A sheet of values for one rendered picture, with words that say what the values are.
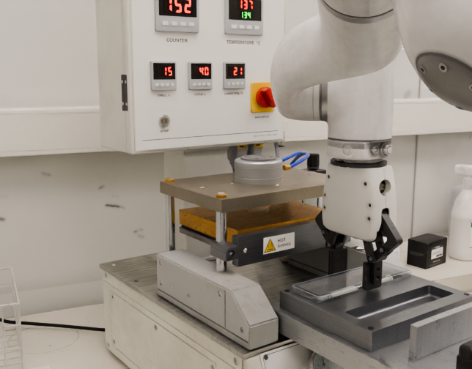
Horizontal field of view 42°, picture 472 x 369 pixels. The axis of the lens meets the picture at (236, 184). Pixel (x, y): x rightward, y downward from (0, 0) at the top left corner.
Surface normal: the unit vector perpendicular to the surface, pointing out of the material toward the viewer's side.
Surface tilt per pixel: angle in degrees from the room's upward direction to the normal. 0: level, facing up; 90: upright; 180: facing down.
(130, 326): 90
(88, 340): 0
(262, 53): 90
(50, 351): 0
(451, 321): 90
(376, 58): 150
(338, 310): 0
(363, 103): 90
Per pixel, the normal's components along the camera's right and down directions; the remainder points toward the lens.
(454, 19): -0.62, 0.07
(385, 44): 0.43, 0.86
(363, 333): -0.81, 0.11
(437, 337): 0.58, 0.15
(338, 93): -0.27, 0.14
